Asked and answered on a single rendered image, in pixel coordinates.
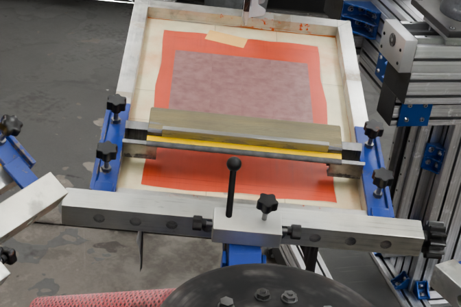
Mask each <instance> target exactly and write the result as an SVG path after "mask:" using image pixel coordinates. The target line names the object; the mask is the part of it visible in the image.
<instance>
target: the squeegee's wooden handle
mask: <svg viewBox="0 0 461 307"><path fill-rule="evenodd" d="M163 126H170V127H183V128H191V129H198V130H211V131H219V132H232V133H240V134H253V135H261V136H274V137H281V138H295V139H303V140H316V141H323V142H329V149H328V152H327V153H333V154H342V136H341V127H340V126H339V125H327V124H319V123H306V122H299V121H286V120H278V119H265V118H258V117H251V116H237V115H230V114H217V113H210V112H196V111H188V110H175V109H168V108H155V107H151V109H150V119H149V124H148V130H147V135H150V136H162V131H163Z"/></svg>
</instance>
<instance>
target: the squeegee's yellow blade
mask: <svg viewBox="0 0 461 307"><path fill-rule="evenodd" d="M147 140H153V141H161V142H168V143H182V144H189V145H202V146H210V147H223V148H231V149H245V150H252V151H266V152H273V153H280V154H294V155H302V156H315V157H323V158H337V159H342V154H339V153H325V152H317V151H303V150H296V149H282V148H275V147H261V146H254V145H240V144H232V143H219V142H212V141H204V140H191V139H183V138H170V137H162V136H150V135H147Z"/></svg>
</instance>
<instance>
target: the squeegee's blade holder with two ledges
mask: <svg viewBox="0 0 461 307"><path fill-rule="evenodd" d="M162 137H170V138H183V139H191V140H204V141H212V142H219V143H232V144H240V145H254V146H261V147H275V148H282V149H296V150H303V151H317V152H325V153H327V152H328V149H329V142H323V141H316V140H303V139H295V138H281V137H274V136H261V135H253V134H240V133H232V132H219V131H211V130H198V129H191V128H183V127H170V126H163V131H162Z"/></svg>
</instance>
